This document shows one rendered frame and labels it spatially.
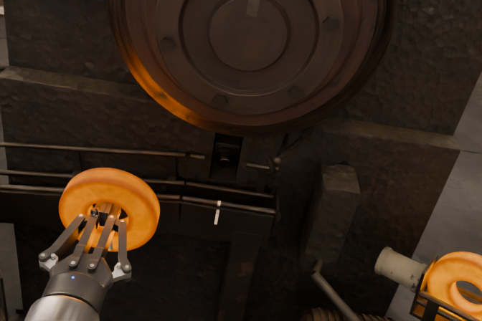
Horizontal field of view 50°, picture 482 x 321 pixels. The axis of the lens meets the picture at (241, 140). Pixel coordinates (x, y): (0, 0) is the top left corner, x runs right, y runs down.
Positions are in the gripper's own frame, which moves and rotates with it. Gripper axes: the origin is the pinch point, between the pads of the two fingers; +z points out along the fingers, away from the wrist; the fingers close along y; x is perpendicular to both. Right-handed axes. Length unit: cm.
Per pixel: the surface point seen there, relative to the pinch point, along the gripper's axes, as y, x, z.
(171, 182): 6.6, -15.6, 25.2
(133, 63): -1.3, 14.2, 20.4
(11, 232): -54, -88, 68
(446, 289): 62, -16, 6
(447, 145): 62, 1, 30
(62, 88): -17.3, 1.1, 29.6
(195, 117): 10.5, 5.3, 19.9
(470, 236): 128, -90, 105
